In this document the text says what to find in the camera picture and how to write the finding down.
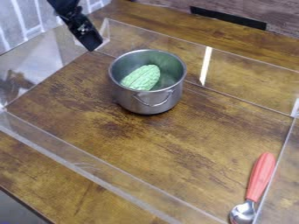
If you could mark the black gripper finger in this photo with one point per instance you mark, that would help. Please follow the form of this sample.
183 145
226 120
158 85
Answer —
85 31

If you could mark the clear acrylic tray barrier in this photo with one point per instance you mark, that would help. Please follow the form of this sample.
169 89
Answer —
89 163

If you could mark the green bumpy gourd toy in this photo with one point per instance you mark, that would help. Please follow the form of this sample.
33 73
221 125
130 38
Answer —
143 78

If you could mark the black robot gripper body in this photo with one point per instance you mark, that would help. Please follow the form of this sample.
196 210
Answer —
67 9

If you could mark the silver metal pot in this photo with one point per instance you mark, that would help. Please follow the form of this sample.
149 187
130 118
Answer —
165 95

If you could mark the black wall slot strip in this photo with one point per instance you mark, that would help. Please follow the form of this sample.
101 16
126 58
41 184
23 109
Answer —
229 18

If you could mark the red handled metal spoon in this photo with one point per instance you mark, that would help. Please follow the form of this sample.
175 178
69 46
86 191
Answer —
244 213

